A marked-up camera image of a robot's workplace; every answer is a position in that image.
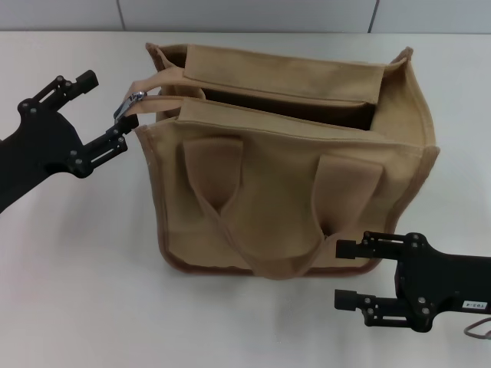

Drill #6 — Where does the silver metal zipper pull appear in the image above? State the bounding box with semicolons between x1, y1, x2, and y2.
114;90;147;120

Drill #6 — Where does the khaki canvas food bag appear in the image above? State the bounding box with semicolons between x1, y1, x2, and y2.
128;42;440;281

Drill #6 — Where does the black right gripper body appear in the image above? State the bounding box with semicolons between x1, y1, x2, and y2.
394;232;491;333

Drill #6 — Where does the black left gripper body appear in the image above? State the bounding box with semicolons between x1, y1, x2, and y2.
0;97;88;215

